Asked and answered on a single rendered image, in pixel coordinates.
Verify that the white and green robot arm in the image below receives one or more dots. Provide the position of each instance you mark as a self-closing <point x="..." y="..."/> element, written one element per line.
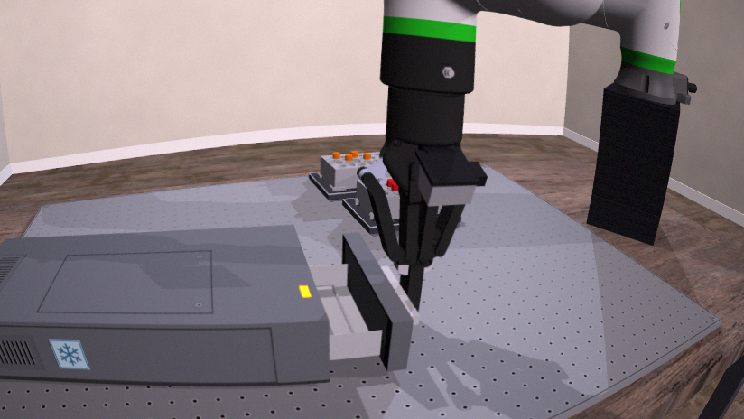
<point x="430" y="46"/>

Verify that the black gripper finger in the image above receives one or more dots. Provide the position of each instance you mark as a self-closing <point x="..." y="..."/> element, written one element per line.
<point x="404" y="253"/>
<point x="428" y="248"/>

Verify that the white tube rack with holes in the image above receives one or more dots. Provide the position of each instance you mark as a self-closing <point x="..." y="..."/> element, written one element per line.
<point x="392" y="198"/>
<point x="338" y="176"/>

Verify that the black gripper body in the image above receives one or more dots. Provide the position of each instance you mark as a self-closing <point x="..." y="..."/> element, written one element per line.
<point x="419" y="119"/>

